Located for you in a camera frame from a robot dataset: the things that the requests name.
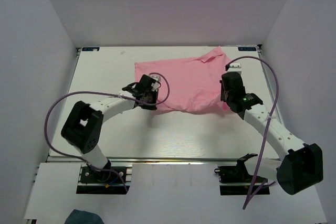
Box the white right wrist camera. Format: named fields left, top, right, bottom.
left=226, top=62, right=242, bottom=74

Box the dark teal cloth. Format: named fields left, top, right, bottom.
left=64, top=209, right=104, bottom=224

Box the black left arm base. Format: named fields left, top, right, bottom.
left=76, top=164, right=132, bottom=195

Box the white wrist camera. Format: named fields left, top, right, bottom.
left=226, top=62, right=242, bottom=74
left=149, top=73, right=161, bottom=91

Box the pink t-shirt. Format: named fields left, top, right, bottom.
left=134, top=47, right=230, bottom=113

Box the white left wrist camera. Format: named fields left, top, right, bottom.
left=149, top=73, right=161, bottom=91

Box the left blue logo sticker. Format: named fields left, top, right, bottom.
left=81, top=47, right=100, bottom=51

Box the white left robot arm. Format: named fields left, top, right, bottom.
left=61, top=74, right=161, bottom=182

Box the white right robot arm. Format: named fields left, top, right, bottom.
left=219, top=72, right=323, bottom=195

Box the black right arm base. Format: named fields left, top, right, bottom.
left=214, top=153, right=258, bottom=196

